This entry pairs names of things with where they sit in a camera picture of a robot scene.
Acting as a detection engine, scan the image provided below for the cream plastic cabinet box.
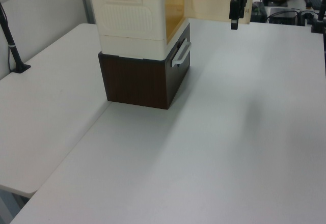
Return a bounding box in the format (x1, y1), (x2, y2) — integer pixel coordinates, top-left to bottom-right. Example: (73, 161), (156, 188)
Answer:
(89, 0), (191, 60)

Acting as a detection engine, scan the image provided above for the black clamp camera stand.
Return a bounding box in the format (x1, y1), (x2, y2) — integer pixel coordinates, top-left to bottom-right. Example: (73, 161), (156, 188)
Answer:
(300, 0), (326, 34)

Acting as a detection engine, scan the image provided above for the black device with green part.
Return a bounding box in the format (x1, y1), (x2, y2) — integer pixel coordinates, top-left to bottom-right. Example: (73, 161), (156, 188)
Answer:
(250, 1), (268, 22)

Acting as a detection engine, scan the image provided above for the black small computer box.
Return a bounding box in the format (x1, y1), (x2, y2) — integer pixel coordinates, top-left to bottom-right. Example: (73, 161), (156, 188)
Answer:
(267, 7), (299, 25)

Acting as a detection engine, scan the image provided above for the white drawer handle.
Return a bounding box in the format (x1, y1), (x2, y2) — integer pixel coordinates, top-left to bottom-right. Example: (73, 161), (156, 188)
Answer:
(171, 38), (192, 68)

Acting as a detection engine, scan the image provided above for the black camera stand with base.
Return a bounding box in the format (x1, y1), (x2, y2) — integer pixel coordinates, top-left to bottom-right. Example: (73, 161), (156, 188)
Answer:
(0, 2), (32, 75)

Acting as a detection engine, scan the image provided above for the dark brown wooden drawer box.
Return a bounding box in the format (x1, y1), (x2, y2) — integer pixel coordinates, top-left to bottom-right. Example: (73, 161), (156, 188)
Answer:
(97, 22), (192, 110)

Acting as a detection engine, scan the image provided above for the grey partition frame post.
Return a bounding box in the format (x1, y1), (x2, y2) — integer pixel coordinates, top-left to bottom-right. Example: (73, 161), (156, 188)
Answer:
(78, 0), (93, 24)

